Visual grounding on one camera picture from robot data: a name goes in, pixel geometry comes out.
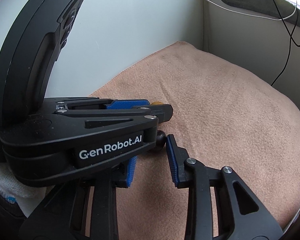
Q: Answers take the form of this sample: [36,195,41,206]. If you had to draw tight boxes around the dark purple plum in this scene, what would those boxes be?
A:
[156,130,166,145]

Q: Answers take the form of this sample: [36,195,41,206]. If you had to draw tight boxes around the white cable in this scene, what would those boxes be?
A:
[179,0,298,21]

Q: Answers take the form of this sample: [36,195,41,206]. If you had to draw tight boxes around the brown kiwi fruit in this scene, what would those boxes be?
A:
[151,101,164,105]

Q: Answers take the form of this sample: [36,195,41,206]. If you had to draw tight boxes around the black cable left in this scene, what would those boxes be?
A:
[233,0,300,87]

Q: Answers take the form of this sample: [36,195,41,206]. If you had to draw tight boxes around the pink towel cloth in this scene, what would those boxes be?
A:
[94,42,300,239]

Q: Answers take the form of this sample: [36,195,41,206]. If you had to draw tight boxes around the white gloved left hand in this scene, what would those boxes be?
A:
[0,163,53,218]

